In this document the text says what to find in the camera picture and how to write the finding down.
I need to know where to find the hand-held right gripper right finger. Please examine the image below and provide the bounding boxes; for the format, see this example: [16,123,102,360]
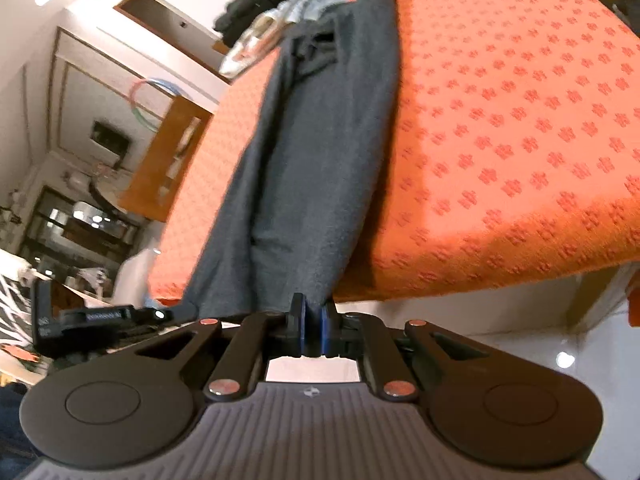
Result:
[321,300,491,402]

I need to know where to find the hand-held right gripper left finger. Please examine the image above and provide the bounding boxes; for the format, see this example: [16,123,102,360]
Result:
[135,293,308,402]

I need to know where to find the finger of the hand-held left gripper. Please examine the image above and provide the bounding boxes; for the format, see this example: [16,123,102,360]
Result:
[127,306,175,333]

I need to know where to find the dark grey shirt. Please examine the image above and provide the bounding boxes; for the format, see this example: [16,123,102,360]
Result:
[182,0,401,318]

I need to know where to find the zebra striped cloth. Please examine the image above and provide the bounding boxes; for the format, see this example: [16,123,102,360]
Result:
[0,267,46,348]

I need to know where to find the black glass cabinet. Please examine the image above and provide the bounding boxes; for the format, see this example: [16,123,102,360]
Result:
[20,185,141,281]

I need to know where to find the person's blue trousers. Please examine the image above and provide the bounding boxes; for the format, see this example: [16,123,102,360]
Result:
[0,382,41,461]

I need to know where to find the beige side table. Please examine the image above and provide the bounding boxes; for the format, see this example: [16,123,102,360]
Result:
[90,180,151,216]

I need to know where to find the wooden chair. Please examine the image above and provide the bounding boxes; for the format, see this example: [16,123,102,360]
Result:
[117,95,213,223]

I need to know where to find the colourful hula hoop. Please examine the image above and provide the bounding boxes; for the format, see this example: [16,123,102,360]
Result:
[127,76,193,126]

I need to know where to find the orange patterned mat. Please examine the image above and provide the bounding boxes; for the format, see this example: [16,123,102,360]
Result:
[147,0,640,306]

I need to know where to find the white quilted blanket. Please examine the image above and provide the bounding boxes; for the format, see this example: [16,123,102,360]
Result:
[220,10,281,76]

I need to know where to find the wooden doorway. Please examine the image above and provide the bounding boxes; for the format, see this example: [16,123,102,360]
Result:
[114,0,226,43]

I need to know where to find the black folded garment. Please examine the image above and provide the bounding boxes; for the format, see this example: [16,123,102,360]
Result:
[214,0,288,43]

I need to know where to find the leaf print tablecloth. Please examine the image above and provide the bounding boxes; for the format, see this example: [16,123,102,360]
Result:
[280,0,358,26]

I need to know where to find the black wall frame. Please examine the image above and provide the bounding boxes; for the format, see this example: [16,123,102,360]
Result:
[90,120,132,157]

